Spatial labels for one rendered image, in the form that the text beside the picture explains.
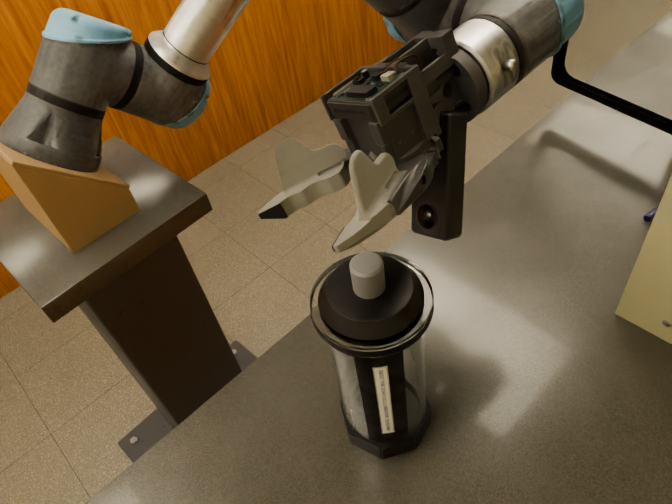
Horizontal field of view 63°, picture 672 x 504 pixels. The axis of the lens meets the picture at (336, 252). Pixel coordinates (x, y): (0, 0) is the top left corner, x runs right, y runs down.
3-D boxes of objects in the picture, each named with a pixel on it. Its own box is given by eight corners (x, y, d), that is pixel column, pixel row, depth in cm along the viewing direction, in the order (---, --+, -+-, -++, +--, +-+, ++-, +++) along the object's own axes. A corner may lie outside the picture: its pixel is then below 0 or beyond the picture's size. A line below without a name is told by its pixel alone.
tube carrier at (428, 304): (407, 475, 58) (398, 369, 42) (321, 430, 62) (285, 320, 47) (448, 392, 63) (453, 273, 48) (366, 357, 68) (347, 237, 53)
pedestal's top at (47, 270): (-22, 237, 103) (-35, 221, 100) (122, 150, 117) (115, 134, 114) (54, 323, 85) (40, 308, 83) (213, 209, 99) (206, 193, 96)
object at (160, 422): (118, 444, 169) (-79, 243, 103) (236, 341, 189) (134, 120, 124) (212, 559, 143) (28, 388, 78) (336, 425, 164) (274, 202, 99)
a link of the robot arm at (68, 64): (17, 73, 87) (43, -11, 84) (99, 102, 97) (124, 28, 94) (40, 91, 79) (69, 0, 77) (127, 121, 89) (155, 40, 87)
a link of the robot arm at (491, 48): (466, 93, 56) (534, 95, 49) (436, 117, 54) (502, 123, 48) (444, 21, 52) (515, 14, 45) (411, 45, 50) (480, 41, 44)
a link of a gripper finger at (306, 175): (232, 159, 48) (326, 112, 47) (264, 212, 51) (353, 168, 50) (232, 173, 45) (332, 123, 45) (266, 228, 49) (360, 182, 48)
